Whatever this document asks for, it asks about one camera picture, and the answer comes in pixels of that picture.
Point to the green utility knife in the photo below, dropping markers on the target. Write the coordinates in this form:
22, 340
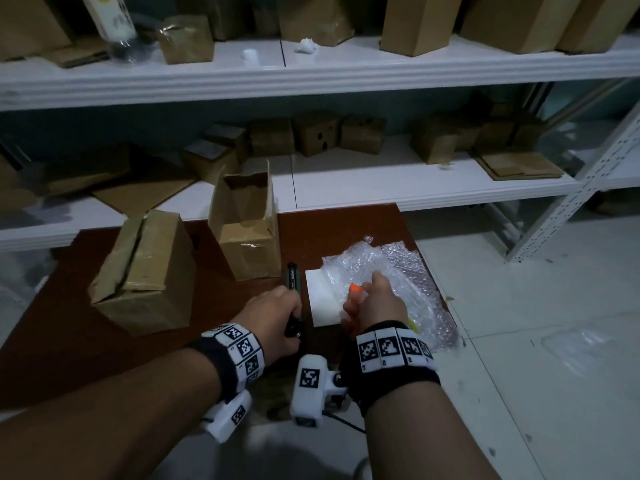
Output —
291, 279

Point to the large flat cardboard box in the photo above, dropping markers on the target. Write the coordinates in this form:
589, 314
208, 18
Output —
15, 189

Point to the folded flat cardboard box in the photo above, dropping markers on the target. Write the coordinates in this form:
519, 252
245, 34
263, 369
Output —
90, 174

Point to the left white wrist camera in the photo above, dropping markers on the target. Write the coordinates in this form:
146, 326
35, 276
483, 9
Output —
230, 417

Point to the small flat cardboard piece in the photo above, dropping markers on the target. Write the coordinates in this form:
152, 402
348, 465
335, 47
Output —
80, 54

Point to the white bottle cap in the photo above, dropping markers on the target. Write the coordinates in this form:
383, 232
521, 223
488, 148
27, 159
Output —
250, 54

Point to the white paper sheet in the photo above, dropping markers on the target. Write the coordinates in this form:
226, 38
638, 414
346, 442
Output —
320, 299

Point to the right black marker wristband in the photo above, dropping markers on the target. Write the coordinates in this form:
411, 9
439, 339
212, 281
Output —
390, 344

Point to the small cardboard box dark holes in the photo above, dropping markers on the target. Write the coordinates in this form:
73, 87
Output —
317, 134

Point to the orange tape dispenser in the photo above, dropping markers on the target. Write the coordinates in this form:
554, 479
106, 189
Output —
356, 289

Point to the left black marker wristband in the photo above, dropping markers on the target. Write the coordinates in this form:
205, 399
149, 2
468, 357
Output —
240, 344

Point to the very large cardboard box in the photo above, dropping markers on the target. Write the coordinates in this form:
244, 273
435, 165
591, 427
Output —
595, 24
520, 19

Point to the small taped brown package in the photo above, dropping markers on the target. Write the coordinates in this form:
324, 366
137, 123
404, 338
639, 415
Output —
185, 42

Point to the clear bubble wrap sheet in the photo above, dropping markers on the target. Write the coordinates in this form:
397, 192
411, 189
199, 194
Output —
400, 274

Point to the medium cardboard box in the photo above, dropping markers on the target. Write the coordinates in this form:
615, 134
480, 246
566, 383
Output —
432, 142

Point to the flat cardboard stack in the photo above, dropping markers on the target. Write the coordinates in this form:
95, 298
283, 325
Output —
520, 167

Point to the flat cardboard sheet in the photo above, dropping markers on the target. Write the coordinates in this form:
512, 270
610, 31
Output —
145, 192

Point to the narrow cardboard box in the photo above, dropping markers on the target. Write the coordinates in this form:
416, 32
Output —
265, 19

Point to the square cardboard box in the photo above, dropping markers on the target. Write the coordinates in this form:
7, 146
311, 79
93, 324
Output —
225, 14

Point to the person's right hand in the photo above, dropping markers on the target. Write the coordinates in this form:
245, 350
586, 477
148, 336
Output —
380, 307

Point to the leaning cardboard box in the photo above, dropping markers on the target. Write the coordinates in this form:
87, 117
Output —
30, 24

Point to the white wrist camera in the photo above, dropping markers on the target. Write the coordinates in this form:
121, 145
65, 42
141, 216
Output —
310, 389
230, 417

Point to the small white-labelled cardboard box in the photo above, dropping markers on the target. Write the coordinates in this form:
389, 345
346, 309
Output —
210, 164
227, 137

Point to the clear plastic bottle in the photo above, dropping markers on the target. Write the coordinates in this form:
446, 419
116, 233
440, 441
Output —
112, 19

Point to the crumpled white tissue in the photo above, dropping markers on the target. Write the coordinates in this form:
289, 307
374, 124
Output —
306, 46

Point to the person's left forearm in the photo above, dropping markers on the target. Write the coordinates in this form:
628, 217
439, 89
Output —
100, 424

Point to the black marker wristband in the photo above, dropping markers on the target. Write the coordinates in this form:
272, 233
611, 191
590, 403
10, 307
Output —
390, 344
240, 344

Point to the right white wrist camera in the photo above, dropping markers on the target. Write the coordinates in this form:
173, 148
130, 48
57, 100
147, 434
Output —
310, 389

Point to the big open-flap cardboard box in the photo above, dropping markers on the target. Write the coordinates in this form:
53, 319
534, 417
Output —
417, 24

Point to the white metal shelf unit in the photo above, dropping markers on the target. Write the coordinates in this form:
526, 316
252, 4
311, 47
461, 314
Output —
350, 79

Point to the person's right shoe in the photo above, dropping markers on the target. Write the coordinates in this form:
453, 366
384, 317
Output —
362, 472

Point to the person's left hand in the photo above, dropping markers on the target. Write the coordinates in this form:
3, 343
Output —
272, 324

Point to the person's right forearm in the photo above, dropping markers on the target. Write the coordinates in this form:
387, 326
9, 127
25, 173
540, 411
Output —
425, 439

